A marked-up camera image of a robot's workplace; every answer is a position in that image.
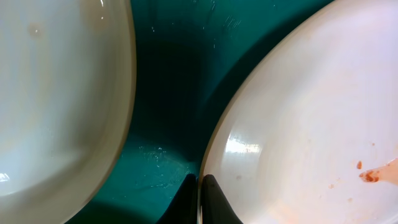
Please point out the white plate upper left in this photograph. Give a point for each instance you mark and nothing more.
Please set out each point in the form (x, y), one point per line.
(68, 80)

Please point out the white plate with red stain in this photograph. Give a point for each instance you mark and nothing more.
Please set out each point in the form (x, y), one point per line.
(311, 134)

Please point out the teal plastic tray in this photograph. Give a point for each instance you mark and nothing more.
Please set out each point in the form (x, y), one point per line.
(192, 56)

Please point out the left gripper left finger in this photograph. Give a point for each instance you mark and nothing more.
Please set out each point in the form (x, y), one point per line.
(183, 207)

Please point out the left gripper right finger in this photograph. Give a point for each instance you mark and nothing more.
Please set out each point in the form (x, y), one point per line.
(214, 205)

